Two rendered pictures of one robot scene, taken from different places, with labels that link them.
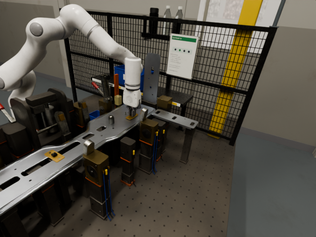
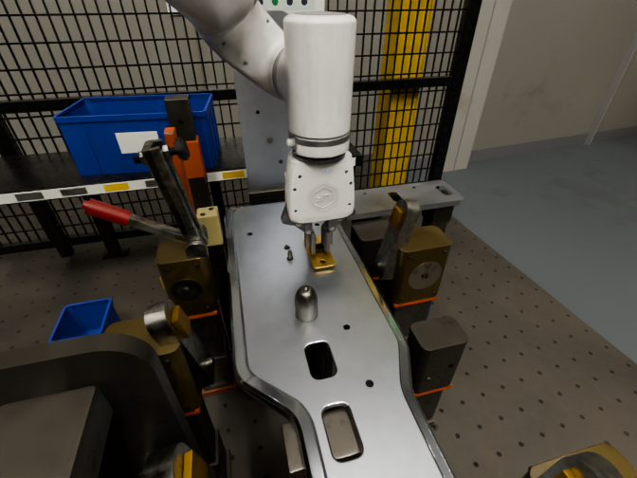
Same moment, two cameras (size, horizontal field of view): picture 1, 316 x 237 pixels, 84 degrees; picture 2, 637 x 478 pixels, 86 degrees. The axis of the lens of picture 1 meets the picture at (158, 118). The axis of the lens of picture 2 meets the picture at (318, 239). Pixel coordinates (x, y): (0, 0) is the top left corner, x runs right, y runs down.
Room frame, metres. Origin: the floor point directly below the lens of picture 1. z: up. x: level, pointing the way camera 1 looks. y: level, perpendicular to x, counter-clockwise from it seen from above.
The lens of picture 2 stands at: (0.59, 0.46, 1.37)
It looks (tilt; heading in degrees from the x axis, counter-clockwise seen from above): 36 degrees down; 319
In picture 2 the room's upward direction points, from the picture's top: straight up
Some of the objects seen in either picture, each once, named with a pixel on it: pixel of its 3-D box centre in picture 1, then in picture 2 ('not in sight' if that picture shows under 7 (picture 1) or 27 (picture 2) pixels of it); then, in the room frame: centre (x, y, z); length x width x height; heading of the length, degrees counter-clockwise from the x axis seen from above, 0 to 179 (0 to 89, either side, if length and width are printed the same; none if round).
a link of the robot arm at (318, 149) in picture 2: (132, 85); (318, 139); (0.94, 0.16, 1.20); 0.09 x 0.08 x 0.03; 64
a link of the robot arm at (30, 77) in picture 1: (21, 86); not in sight; (1.00, 0.85, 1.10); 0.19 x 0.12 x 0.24; 177
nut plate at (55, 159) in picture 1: (54, 154); not in sight; (0.54, 0.41, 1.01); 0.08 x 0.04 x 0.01; 64
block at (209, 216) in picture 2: (118, 119); (224, 288); (1.08, 0.28, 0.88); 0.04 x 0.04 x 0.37; 64
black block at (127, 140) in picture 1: (130, 163); (427, 389); (0.70, 0.13, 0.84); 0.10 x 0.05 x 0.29; 64
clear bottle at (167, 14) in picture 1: (167, 20); not in sight; (1.58, 0.01, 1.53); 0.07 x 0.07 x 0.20
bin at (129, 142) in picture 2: (133, 76); (149, 132); (1.46, 0.24, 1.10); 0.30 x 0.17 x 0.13; 58
